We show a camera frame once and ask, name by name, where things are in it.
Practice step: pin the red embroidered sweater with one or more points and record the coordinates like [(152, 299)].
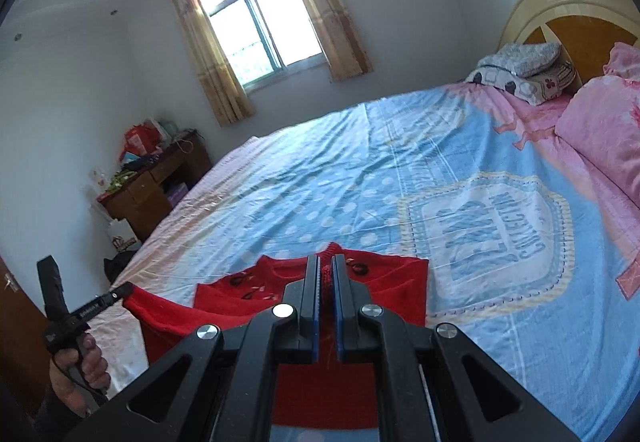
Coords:
[(390, 282)]

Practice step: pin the person's left forearm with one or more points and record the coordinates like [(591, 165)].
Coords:
[(57, 414)]

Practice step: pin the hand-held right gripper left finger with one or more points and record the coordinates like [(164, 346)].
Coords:
[(316, 312)]

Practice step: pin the red gift bag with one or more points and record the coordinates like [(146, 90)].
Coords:
[(142, 137)]

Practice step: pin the pale green container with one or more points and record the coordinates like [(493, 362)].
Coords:
[(165, 130)]

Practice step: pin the grey patterned pillow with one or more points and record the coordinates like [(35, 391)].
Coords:
[(520, 57)]

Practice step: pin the black bag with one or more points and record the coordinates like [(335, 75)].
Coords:
[(120, 267)]

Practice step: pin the window with green frame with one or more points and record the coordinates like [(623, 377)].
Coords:
[(260, 27)]

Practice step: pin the white paper bag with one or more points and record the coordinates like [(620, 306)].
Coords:
[(122, 234)]

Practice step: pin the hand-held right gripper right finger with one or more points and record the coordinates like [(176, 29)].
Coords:
[(338, 317)]

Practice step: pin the purple box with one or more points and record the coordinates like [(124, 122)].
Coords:
[(177, 194)]

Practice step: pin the bed with blue sheet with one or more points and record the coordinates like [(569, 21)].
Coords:
[(400, 162)]

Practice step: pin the pink pillow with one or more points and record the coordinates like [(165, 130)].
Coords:
[(605, 122)]

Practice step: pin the beige patterned curtain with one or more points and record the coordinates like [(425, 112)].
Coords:
[(330, 12), (210, 57)]

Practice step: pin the brown wooden desk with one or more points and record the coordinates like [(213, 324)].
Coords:
[(145, 202)]

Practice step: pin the person's left hand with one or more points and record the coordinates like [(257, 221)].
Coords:
[(95, 367)]

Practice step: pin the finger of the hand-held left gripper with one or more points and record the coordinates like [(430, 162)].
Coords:
[(122, 293)]

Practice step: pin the brown wooden door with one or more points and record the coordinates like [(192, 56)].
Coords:
[(20, 347)]

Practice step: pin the white pillow with dark print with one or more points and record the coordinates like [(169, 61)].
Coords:
[(540, 85)]

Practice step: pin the green cloth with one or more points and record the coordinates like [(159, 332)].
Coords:
[(122, 178)]

